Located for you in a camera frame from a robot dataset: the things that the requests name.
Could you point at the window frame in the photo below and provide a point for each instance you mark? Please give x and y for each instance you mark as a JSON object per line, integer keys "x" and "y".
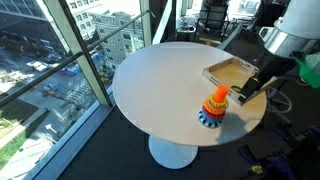
{"x": 83, "y": 60}

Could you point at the shallow wooden crate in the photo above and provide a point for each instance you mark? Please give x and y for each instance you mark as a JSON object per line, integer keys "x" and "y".
{"x": 230, "y": 74}

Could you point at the black frame chair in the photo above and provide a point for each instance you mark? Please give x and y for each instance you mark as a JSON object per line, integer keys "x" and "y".
{"x": 213, "y": 16}

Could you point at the blue black clamp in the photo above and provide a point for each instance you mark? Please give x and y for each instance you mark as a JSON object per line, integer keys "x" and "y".
{"x": 270, "y": 165}

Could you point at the white chair metal base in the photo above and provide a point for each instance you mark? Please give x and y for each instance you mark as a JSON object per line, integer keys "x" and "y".
{"x": 288, "y": 100}

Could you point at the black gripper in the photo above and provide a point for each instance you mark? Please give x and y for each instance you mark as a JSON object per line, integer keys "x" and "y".
{"x": 275, "y": 68}

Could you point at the orange toy rod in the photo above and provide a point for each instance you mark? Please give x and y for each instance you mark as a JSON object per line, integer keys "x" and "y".
{"x": 221, "y": 92}

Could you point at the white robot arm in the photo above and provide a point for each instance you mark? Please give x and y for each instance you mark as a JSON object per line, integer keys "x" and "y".
{"x": 296, "y": 26}

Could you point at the white table pedestal base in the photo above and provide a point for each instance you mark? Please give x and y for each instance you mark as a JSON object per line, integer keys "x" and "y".
{"x": 171, "y": 153}

